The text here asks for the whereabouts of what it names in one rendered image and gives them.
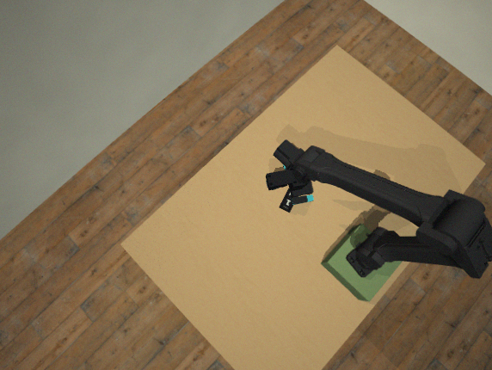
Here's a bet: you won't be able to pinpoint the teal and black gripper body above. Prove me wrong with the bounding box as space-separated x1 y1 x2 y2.
288 180 314 205

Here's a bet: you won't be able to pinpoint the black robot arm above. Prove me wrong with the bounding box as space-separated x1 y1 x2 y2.
266 140 492 279

